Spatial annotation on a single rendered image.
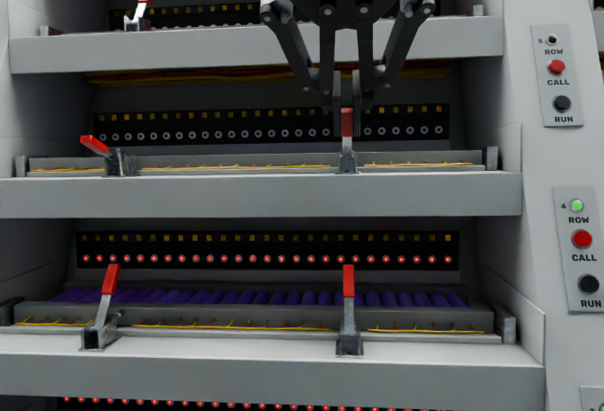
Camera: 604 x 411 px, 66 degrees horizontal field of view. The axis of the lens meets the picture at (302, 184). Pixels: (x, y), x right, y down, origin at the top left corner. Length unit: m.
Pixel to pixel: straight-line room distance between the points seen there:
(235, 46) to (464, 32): 0.27
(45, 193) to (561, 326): 0.56
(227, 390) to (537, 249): 0.34
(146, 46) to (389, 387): 0.47
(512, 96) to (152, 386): 0.48
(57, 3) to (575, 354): 0.79
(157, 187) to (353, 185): 0.22
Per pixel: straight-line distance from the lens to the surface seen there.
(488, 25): 0.60
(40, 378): 0.58
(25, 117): 0.72
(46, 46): 0.69
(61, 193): 0.59
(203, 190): 0.52
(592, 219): 0.54
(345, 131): 0.48
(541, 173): 0.54
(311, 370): 0.48
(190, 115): 0.73
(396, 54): 0.40
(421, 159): 0.57
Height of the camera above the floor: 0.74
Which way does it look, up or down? 16 degrees up
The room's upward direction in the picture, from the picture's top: 1 degrees clockwise
